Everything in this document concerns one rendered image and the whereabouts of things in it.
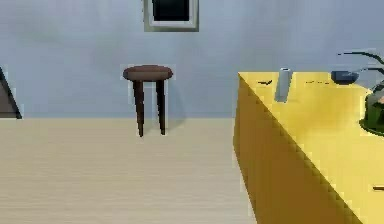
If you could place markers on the dark brown round stool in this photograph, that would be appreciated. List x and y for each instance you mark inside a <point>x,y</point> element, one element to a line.
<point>148,73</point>

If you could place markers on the green house plant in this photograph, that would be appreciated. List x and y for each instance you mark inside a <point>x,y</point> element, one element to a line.
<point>375,110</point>

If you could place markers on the dark blue bowl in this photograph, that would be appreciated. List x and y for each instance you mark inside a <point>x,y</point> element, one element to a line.
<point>344,77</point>

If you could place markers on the pale grey tall cup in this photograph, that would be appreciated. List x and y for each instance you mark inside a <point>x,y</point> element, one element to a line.
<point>283,85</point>

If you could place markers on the framed black wall picture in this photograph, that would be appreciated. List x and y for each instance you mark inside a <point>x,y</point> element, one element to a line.
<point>171,13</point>

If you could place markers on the brown flat utensil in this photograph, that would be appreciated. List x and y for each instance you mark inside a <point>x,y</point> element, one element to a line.
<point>378,188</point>

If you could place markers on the yellow wooden table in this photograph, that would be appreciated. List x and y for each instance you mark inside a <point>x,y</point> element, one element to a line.
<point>316,140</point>

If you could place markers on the dark grey slanted furniture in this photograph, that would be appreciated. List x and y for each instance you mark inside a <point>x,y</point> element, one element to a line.
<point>7,101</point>

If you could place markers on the small black utensil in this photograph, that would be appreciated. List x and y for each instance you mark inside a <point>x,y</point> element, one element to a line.
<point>265,82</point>

